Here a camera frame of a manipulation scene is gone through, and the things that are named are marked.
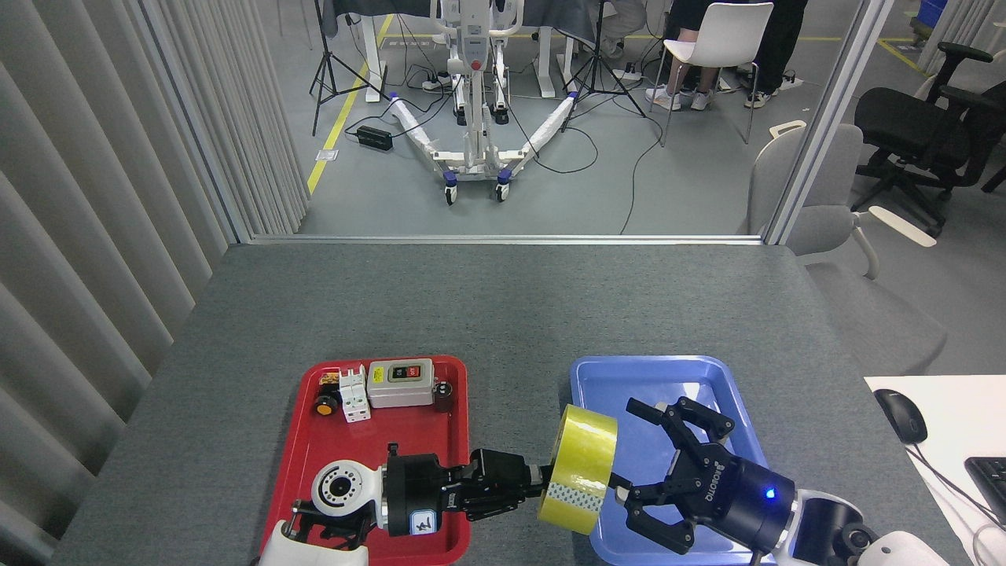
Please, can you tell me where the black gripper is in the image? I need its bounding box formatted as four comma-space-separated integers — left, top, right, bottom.
383, 444, 553, 538
609, 397, 799, 555

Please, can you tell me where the yellow tape roll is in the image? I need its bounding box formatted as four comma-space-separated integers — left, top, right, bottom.
537, 404, 619, 537

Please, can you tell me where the red plastic tray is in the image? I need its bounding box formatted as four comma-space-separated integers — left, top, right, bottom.
259, 355, 471, 566

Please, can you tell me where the blue plastic tray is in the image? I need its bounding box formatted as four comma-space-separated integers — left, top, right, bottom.
569, 355, 779, 566

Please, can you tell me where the white circuit breaker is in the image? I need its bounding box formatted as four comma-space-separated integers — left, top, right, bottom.
339, 364, 372, 424

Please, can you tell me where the black computer mouse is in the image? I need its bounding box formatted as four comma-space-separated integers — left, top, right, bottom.
874, 388, 928, 444

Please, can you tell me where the grey office chair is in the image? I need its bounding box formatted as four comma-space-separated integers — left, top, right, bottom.
737, 120, 948, 377

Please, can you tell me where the white desk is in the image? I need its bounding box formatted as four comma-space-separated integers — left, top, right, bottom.
865, 375, 1006, 566

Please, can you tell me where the black keyboard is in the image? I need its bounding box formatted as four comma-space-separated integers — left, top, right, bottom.
964, 456, 1006, 526

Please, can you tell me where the black office chair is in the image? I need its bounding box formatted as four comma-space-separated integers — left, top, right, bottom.
853, 42, 1006, 237

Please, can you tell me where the black tripod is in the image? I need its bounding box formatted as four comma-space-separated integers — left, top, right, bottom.
560, 0, 648, 134
309, 0, 391, 137

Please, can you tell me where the white stand on wheels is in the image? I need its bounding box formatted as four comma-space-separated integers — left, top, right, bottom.
389, 0, 578, 207

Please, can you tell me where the white plastic chair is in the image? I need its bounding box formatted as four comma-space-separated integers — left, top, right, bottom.
659, 2, 775, 148

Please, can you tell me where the standing person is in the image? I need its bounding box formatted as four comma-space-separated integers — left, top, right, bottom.
743, 0, 809, 108

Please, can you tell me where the seated person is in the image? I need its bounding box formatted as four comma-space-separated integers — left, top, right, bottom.
646, 0, 716, 112

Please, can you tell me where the person in pale trousers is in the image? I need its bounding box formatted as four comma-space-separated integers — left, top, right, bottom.
599, 0, 647, 61

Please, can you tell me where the grey pleated partition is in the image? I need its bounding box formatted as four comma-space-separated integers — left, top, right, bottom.
0, 0, 311, 566

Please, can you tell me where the grey push button switch box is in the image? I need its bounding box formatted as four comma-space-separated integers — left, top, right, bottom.
366, 358, 435, 410

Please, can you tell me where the silver frame rail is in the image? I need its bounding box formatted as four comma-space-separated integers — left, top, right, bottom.
250, 233, 765, 247

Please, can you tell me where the black mouse cable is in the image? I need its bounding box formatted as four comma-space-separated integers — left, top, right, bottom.
912, 442, 1006, 529

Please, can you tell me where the black floor cable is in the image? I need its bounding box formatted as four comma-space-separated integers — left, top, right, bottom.
619, 118, 666, 235

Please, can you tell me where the silver frame post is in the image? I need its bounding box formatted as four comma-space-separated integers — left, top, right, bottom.
762, 0, 897, 246

